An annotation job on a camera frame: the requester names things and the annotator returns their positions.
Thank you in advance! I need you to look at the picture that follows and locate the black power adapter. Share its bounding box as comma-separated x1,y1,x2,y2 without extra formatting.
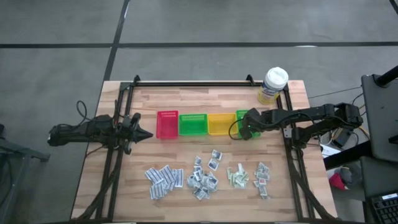
331,129,354,147

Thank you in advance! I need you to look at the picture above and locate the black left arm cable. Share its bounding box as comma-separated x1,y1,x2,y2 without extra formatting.
76,100,96,123

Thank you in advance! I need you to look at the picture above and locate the grey side table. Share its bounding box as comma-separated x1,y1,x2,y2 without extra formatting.
360,73,398,163

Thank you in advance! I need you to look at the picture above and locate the yellow plastic basket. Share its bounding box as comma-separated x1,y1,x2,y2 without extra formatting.
207,112,239,136

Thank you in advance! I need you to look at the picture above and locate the white paper sheet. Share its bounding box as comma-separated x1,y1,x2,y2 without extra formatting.
319,142,342,159

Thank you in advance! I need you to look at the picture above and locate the black diagonal beam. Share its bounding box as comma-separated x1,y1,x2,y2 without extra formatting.
323,140,374,170

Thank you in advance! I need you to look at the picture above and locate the black pole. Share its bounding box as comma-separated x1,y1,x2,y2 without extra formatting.
374,64,398,88

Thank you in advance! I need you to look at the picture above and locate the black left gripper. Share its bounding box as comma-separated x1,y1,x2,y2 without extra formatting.
119,112,154,156

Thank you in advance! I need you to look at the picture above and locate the black keyboard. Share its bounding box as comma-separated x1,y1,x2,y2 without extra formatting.
369,192,398,224

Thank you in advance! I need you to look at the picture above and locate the grey desk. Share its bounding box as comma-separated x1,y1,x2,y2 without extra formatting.
359,155,398,224

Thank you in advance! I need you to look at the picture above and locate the Lysol wipes canister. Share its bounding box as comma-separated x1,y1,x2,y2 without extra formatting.
256,66,290,106

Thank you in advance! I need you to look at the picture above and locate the thin grey floor cable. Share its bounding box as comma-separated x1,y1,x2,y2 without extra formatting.
307,85,363,100

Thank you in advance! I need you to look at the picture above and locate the green plastic basket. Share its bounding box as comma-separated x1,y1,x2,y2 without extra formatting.
235,108,261,139
178,113,209,137

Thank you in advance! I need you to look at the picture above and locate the red plastic basket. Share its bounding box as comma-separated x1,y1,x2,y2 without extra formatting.
155,110,180,140

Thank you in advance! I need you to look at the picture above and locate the grey cloth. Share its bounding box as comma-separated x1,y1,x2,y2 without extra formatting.
340,166,363,185

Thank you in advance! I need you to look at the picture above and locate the grey metal stand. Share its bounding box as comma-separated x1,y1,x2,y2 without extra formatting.
0,123,51,224

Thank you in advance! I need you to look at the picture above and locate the red cloth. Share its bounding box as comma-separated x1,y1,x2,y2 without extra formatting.
328,172,348,192

